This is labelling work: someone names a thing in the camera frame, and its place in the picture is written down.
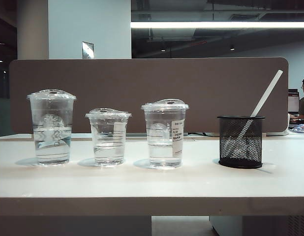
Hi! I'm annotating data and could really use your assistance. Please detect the black mesh pen holder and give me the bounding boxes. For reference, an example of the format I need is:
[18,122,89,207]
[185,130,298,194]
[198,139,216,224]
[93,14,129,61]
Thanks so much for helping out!
[217,115,266,169]

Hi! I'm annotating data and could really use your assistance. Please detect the white paper straw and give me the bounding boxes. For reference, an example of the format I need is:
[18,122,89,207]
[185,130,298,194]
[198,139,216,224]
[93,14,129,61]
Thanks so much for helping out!
[230,69,283,158]

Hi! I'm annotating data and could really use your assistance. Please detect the medium clear cup with label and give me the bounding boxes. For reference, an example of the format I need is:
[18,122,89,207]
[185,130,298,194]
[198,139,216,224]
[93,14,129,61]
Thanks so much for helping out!
[141,99,190,170]

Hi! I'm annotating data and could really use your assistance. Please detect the small clear lidded plastic cup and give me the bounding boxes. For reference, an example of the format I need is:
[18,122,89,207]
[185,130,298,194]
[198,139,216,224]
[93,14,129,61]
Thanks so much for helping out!
[84,107,132,167]

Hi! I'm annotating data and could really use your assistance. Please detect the large clear lidded plastic cup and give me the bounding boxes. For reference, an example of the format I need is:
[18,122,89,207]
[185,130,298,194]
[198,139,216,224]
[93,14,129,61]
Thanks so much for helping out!
[26,89,78,166]

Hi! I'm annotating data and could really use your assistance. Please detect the brown fabric desk divider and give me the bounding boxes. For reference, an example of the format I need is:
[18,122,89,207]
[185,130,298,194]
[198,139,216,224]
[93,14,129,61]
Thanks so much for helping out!
[8,57,290,135]

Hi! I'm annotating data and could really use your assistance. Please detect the black computer monitor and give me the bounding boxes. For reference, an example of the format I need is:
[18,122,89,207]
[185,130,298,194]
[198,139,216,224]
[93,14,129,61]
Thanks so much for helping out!
[288,89,302,115]

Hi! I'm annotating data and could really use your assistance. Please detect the silver wall plate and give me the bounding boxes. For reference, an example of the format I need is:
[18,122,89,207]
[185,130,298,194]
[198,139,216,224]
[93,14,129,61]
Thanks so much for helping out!
[82,41,95,60]

